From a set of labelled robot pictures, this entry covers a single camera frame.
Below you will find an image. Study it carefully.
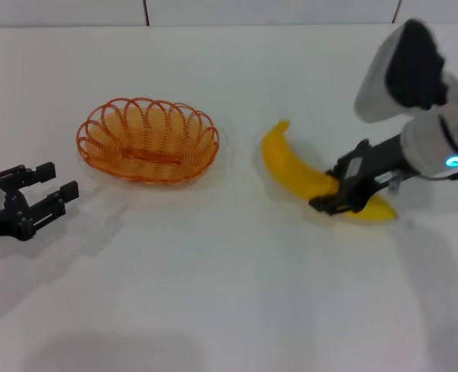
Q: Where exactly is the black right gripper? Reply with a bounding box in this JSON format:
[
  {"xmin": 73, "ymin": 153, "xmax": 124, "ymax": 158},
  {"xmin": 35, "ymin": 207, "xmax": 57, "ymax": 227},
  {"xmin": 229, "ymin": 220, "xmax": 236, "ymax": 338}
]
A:
[{"xmin": 308, "ymin": 133, "xmax": 416, "ymax": 217}]

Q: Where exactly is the yellow banana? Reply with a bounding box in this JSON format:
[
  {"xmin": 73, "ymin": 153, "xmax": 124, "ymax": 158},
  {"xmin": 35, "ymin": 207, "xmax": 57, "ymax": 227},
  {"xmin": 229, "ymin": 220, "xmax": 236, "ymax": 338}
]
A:
[{"xmin": 260, "ymin": 120, "xmax": 400, "ymax": 223}]

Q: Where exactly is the orange wire basket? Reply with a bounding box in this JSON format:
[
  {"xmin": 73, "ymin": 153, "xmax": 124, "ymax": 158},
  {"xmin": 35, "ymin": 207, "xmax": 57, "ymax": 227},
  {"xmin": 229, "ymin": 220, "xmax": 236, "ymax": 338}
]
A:
[{"xmin": 75, "ymin": 97, "xmax": 220, "ymax": 185}]

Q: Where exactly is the metal plug with cable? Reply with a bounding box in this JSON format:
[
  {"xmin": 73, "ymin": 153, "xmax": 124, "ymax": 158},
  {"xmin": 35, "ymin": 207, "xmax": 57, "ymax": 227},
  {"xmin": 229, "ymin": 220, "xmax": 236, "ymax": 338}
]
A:
[{"xmin": 386, "ymin": 167, "xmax": 458, "ymax": 194}]

